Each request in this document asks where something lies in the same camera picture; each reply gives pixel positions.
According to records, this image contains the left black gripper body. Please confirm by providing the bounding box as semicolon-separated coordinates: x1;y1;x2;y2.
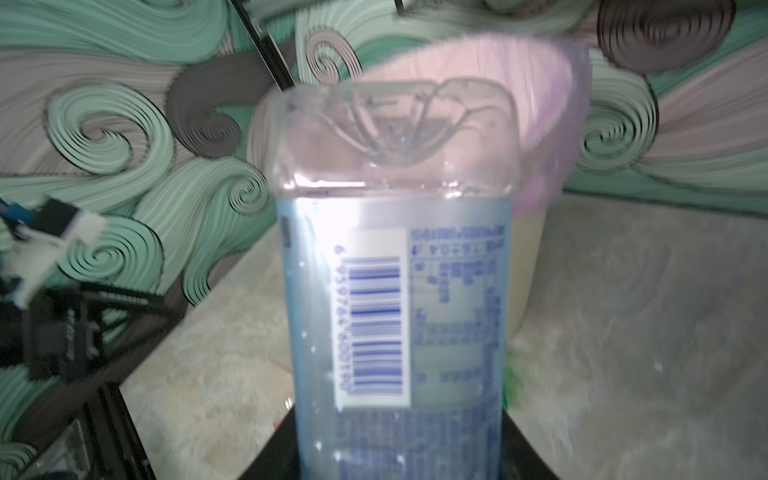
1;283;180;383

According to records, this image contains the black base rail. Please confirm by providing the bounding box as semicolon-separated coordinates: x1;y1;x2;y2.
16;383;156;480

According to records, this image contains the light blue label bottle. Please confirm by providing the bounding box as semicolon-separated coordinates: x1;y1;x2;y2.
265;78;520;479

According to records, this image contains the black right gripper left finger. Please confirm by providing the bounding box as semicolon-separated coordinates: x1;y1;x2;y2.
239;407;300;480

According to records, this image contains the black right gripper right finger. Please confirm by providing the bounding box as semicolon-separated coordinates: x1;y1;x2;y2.
499;411;560;480

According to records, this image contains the cream ribbed waste bin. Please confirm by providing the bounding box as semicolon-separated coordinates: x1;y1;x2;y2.
507;212;546;339

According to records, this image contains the black corner frame post left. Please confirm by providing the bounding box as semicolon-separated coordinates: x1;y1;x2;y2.
231;0;296;91

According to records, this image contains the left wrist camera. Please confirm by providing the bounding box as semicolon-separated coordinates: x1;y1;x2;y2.
1;198;108;310

